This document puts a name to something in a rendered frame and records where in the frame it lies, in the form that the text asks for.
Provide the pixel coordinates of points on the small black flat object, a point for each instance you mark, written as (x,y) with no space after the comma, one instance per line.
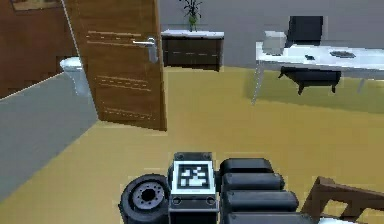
(309,57)

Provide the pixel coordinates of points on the brown wooden chair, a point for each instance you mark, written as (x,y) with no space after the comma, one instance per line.
(343,201)

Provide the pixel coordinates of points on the grey box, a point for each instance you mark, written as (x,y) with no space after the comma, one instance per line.
(274,42)

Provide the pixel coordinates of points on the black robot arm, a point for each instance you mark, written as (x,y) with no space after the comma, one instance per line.
(233,193)

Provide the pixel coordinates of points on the green house plant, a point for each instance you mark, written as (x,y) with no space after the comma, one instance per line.
(192,15)

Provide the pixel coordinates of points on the brown wooden room door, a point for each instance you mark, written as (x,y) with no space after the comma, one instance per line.
(123,66)

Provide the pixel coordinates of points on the white desk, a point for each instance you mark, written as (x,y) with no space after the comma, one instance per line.
(320,60)

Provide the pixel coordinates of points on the black office chair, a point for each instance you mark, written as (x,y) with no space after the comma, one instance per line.
(306,50)

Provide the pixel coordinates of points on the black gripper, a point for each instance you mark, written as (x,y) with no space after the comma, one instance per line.
(145,197)

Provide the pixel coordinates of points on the dark cabinet with white top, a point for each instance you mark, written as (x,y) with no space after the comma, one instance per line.
(192,50)

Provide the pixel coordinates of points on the white toilet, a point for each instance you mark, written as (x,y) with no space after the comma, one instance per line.
(77,75)

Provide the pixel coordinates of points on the dark flat keyboard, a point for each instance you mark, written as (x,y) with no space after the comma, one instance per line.
(342,53)

